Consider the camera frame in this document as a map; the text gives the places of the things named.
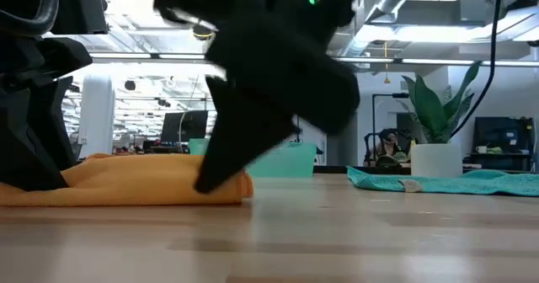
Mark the green leafy plant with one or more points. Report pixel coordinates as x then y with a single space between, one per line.
433 106

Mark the wide dark monitor with stickers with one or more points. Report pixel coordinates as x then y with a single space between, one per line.
501 133

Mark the white building column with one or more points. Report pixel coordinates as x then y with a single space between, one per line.
97 119

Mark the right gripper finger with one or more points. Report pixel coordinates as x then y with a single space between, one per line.
240 131

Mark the person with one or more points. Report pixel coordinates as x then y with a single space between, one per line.
389 142

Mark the black desk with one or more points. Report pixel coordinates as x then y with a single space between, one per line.
505 158

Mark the white mug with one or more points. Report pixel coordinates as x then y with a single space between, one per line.
481 149

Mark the orange microfiber towel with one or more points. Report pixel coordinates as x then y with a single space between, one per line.
126 177

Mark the teal microfiber towel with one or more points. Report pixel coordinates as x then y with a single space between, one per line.
463 184

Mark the white round plant pot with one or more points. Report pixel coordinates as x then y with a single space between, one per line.
436 161

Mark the black computer monitor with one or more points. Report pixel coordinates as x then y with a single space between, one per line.
185 125

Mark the black ceiling camera dome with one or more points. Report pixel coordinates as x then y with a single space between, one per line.
202 33

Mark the black overhead light rail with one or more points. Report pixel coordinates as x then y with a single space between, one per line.
438 61

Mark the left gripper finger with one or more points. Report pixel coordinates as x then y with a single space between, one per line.
57 119
21 148

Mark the translucent teal plastic basket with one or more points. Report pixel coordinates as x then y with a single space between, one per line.
290 161

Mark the black pole stand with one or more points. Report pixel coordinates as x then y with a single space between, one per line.
373 119

